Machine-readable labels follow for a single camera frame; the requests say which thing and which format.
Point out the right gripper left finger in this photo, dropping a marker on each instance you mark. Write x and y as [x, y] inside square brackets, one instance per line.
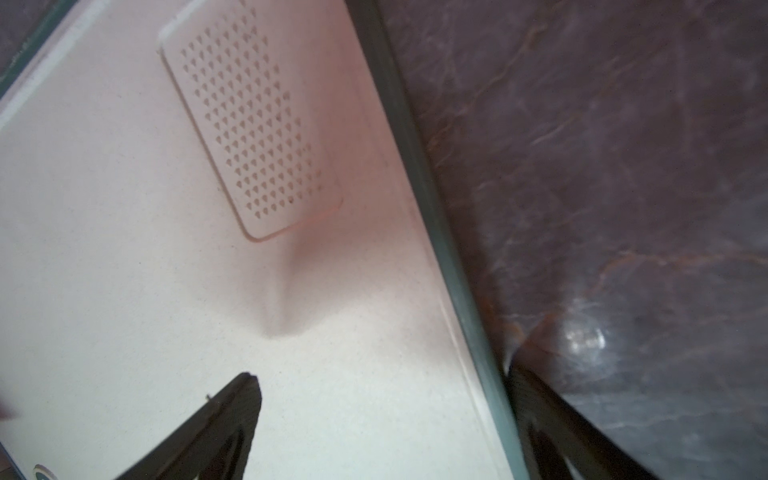
[214, 443]

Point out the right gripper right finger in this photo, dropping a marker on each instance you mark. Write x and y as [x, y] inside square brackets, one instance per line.
[557, 441]

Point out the beige cutting board green rim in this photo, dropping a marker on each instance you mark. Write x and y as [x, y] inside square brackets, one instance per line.
[202, 199]

